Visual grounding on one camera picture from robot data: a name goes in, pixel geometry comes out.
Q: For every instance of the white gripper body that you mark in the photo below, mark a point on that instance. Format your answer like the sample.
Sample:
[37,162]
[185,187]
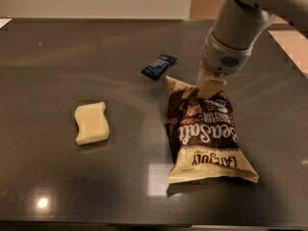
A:
[220,58]

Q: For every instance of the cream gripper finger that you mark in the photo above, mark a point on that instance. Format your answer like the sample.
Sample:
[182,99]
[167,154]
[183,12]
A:
[209,83]

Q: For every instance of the brown chip bag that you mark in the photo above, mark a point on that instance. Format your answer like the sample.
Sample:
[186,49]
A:
[202,136]

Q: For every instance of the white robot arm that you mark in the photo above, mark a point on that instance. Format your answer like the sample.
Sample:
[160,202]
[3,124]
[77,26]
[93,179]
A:
[230,41]

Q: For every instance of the blue rxbar blueberry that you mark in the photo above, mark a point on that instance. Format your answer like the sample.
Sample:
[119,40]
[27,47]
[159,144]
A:
[156,69]

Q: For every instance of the yellow wavy sponge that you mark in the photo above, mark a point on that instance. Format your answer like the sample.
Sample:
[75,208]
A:
[92,123]

